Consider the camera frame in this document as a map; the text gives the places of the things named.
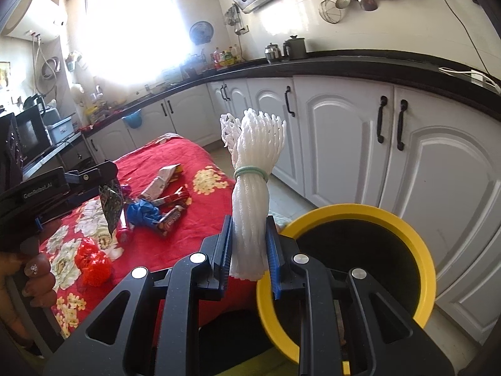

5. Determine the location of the dark metal teapot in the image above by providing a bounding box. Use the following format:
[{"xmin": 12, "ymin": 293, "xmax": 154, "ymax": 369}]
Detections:
[{"xmin": 283, "ymin": 35, "xmax": 308, "ymax": 60}]

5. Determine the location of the brown candy bar wrapper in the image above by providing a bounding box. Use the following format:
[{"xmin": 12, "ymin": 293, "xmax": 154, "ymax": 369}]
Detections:
[{"xmin": 157, "ymin": 205, "xmax": 185, "ymax": 236}]

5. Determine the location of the black kettle power cable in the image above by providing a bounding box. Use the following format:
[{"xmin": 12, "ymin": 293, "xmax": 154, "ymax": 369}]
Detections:
[{"xmin": 438, "ymin": 0, "xmax": 494, "ymax": 76}]

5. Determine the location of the black countertop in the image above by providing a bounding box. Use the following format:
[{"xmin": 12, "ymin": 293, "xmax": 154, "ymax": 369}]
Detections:
[{"xmin": 23, "ymin": 48, "xmax": 501, "ymax": 177}]

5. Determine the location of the small wall fan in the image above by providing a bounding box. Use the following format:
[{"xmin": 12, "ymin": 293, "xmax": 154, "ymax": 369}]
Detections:
[{"xmin": 189, "ymin": 20, "xmax": 214, "ymax": 46}]

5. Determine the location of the red plastic bag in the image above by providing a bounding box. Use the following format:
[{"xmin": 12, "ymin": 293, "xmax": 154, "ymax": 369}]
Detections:
[{"xmin": 75, "ymin": 238, "xmax": 112, "ymax": 287}]

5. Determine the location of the white water heater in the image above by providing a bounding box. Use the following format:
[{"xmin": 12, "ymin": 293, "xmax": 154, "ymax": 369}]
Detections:
[{"xmin": 2, "ymin": 0, "xmax": 67, "ymax": 43}]

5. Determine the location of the white charger with cable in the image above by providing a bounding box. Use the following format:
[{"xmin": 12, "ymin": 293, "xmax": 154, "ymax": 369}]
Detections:
[{"xmin": 439, "ymin": 67, "xmax": 501, "ymax": 95}]

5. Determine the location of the person's left hand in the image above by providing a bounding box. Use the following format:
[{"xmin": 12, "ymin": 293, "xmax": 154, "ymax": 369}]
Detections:
[{"xmin": 1, "ymin": 252, "xmax": 57, "ymax": 346}]

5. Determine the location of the dark patterned snack packet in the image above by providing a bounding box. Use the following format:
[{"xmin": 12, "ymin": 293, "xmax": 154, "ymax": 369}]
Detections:
[{"xmin": 99, "ymin": 179, "xmax": 124, "ymax": 234}]

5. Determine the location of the black microwave oven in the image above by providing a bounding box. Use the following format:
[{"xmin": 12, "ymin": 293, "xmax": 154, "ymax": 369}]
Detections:
[{"xmin": 16, "ymin": 106, "xmax": 52, "ymax": 165}]

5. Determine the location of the hanging wire skimmer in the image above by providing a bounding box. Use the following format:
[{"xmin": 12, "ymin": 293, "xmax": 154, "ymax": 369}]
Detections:
[{"xmin": 318, "ymin": 0, "xmax": 343, "ymax": 24}]

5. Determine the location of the yellow rimmed trash bin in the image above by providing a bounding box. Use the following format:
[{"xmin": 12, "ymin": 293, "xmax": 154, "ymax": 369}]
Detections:
[{"xmin": 256, "ymin": 204, "xmax": 437, "ymax": 375}]

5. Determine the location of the white foam fruit net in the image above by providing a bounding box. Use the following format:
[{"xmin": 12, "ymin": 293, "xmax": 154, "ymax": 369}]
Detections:
[{"xmin": 220, "ymin": 108, "xmax": 287, "ymax": 281}]

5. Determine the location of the blue hanging holder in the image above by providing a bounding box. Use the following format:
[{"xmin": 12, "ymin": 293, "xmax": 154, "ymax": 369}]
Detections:
[{"xmin": 122, "ymin": 110, "xmax": 143, "ymax": 129}]

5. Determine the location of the blue rubber glove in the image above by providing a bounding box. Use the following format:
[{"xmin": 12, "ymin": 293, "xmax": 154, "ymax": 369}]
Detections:
[{"xmin": 126, "ymin": 200, "xmax": 163, "ymax": 228}]

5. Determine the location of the red floral tablecloth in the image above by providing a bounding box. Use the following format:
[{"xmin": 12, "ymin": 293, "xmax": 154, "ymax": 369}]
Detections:
[{"xmin": 41, "ymin": 133, "xmax": 234, "ymax": 337}]

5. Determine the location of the red snack wrapper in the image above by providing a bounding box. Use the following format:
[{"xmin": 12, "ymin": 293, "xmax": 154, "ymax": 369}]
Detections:
[{"xmin": 151, "ymin": 186, "xmax": 189, "ymax": 207}]

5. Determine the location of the small steel teapot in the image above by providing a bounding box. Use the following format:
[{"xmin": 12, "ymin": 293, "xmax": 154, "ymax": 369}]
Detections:
[{"xmin": 264, "ymin": 43, "xmax": 282, "ymax": 64}]

